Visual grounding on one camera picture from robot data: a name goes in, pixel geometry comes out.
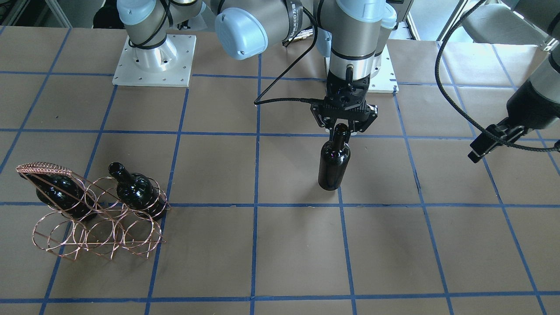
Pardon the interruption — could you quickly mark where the copper wire wine rack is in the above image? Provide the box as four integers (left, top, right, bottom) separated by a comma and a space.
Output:
16, 163, 170, 260

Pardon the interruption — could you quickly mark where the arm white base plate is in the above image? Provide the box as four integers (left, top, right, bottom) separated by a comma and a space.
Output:
323, 44, 399, 94
112, 35, 196, 88

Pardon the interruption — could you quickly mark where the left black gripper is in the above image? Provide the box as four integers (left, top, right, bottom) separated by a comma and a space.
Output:
507, 80, 559, 130

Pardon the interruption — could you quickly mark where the dark wine bottle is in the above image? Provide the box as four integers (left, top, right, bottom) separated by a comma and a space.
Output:
318, 123, 351, 191

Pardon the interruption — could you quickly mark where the dark bottle in rack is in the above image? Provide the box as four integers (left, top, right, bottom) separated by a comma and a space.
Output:
108, 162, 168, 221

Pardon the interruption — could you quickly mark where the dark bottle under rack handle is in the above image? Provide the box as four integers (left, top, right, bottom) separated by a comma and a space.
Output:
20, 173, 97, 222

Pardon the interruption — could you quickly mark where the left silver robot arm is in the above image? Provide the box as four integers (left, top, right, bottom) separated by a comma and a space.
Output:
461, 0, 560, 130

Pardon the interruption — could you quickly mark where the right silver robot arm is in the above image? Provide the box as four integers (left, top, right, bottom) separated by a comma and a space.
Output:
112, 0, 397, 134

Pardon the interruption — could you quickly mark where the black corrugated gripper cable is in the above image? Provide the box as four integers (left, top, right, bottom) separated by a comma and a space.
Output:
435, 0, 560, 153

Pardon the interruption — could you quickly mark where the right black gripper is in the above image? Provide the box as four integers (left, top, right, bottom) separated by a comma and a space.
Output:
311, 73, 378, 134

